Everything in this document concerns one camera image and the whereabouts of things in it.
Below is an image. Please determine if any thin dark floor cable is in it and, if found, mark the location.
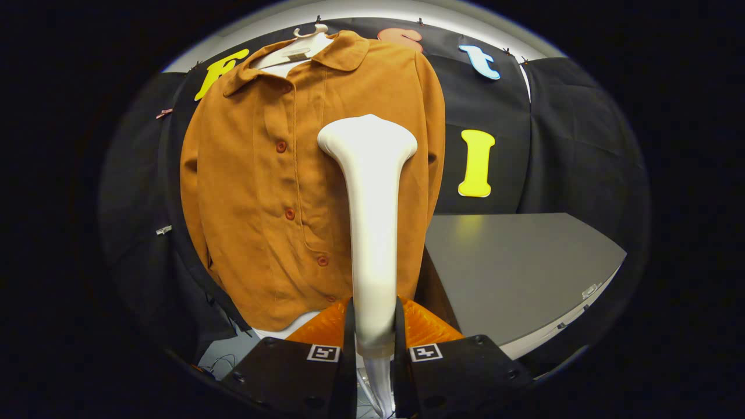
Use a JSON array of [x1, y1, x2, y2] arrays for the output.
[[198, 352, 235, 377]]

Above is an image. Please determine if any black backdrop cloth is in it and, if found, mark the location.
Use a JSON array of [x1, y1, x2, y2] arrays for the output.
[[99, 16, 650, 373]]

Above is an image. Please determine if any grey cabinet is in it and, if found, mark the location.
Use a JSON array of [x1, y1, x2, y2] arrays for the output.
[[416, 212, 628, 361]]

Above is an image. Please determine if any white garment steamer head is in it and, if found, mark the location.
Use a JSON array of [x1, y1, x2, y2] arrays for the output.
[[317, 114, 418, 359]]

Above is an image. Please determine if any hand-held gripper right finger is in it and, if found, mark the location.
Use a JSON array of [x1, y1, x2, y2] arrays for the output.
[[395, 297, 535, 419]]

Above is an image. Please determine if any orange button-up shirt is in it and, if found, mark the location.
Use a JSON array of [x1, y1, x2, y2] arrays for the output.
[[179, 30, 446, 332]]

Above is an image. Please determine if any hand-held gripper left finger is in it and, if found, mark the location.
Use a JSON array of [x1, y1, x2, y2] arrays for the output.
[[218, 297, 357, 419]]

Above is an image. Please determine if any white mannequin form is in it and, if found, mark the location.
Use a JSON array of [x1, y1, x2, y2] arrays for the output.
[[250, 24, 335, 340]]

